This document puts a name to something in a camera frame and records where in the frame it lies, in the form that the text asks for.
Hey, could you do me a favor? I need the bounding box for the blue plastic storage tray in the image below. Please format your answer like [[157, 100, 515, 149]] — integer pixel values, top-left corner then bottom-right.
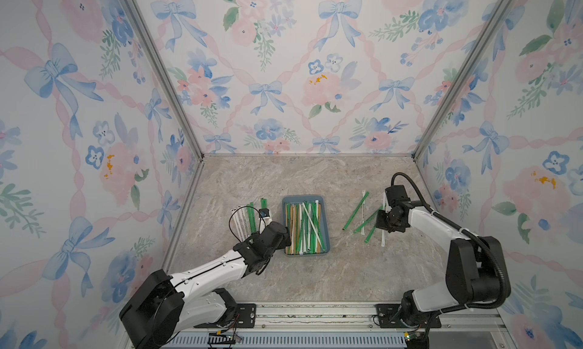
[[282, 195, 331, 256]]

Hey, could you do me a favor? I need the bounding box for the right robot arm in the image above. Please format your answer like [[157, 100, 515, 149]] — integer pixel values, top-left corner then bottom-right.
[[377, 206, 511, 328]]

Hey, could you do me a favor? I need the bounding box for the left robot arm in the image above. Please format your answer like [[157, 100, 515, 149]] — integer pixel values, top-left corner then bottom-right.
[[119, 221, 291, 348]]

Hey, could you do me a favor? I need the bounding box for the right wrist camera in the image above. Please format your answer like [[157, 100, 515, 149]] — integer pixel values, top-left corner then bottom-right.
[[385, 185, 411, 208]]

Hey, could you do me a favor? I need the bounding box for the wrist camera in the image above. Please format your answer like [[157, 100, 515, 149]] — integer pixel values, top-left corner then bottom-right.
[[385, 185, 411, 208], [259, 208, 271, 219]]

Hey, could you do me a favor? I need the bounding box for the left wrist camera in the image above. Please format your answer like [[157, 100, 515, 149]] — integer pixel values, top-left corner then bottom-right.
[[259, 208, 271, 219]]

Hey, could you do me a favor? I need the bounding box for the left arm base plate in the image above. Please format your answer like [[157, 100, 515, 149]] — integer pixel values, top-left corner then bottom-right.
[[194, 303, 257, 329]]

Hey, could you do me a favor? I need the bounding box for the aluminium mounting rail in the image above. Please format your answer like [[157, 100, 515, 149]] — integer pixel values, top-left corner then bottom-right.
[[161, 302, 516, 348]]

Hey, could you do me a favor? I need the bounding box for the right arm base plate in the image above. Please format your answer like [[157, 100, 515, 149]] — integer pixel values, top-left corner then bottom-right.
[[374, 303, 431, 329]]

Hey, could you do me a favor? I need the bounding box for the black corrugated cable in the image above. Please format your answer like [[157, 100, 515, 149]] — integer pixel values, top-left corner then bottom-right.
[[390, 171, 509, 349]]

